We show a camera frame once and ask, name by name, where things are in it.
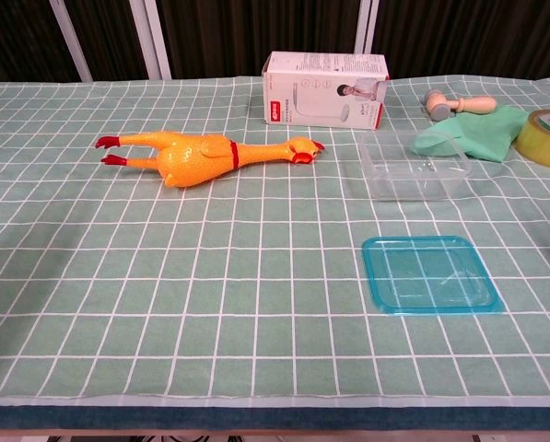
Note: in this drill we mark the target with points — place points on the small wooden toy hammer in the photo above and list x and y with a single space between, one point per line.
475 105

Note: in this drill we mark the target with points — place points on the green cloth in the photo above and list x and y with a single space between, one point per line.
482 133

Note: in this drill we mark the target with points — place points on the black pleated curtain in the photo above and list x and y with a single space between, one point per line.
256 27

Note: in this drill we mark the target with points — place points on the dark teal table underlay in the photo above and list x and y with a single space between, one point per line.
256 418

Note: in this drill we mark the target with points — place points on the yellow rubber chicken toy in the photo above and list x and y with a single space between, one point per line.
187 156

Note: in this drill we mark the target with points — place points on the yellow adhesive tape roll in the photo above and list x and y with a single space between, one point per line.
539 145

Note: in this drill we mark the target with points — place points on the white metal frame post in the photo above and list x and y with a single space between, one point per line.
73 46
366 23
152 46

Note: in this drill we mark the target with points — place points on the white cardboard product box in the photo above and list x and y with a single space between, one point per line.
311 101

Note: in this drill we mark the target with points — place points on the blue translucent lid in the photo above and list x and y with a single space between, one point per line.
431 276

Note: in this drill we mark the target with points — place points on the clear plastic container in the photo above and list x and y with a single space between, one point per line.
394 189

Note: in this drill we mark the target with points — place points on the green checkered tablecloth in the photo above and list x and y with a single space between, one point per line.
256 276

